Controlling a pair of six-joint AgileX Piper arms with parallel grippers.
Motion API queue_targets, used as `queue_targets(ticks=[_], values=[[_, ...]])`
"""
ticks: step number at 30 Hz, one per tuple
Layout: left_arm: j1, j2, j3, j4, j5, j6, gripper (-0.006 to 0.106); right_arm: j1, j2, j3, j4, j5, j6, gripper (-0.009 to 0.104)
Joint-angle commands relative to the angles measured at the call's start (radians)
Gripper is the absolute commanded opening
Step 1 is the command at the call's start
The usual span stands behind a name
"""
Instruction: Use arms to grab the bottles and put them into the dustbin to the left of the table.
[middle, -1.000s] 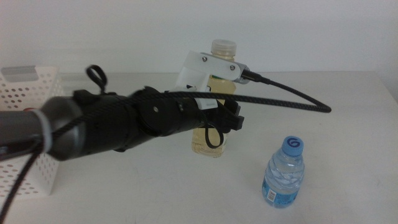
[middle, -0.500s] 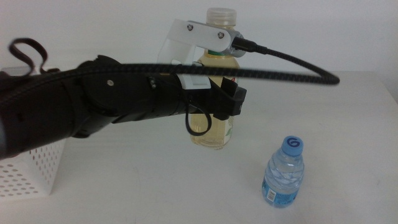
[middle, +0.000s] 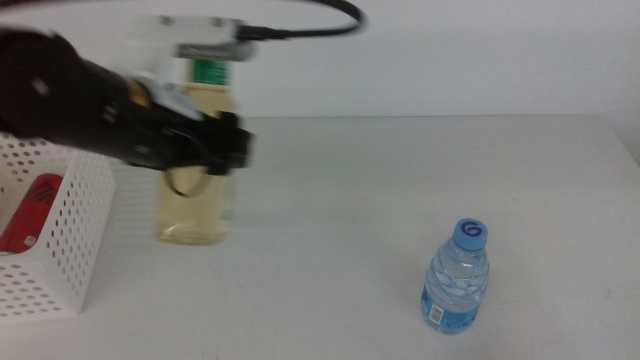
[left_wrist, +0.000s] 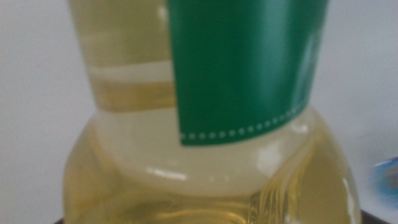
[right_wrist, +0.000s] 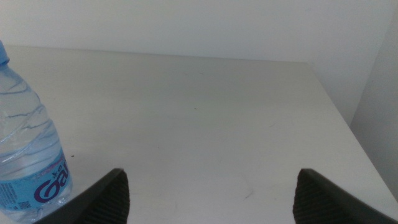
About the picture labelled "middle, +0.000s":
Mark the clear bottle of yellow liquid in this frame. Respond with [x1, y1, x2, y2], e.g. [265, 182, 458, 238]
[156, 57, 240, 246]

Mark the red soda can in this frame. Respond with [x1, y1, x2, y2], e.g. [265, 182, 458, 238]
[0, 173, 65, 255]

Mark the small water bottle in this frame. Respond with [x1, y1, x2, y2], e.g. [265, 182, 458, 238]
[420, 217, 490, 335]

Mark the white perforated plastic basket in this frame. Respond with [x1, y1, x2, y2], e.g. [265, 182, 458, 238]
[0, 132, 117, 320]

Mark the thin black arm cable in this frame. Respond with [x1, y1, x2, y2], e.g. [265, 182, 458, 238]
[162, 164, 214, 198]

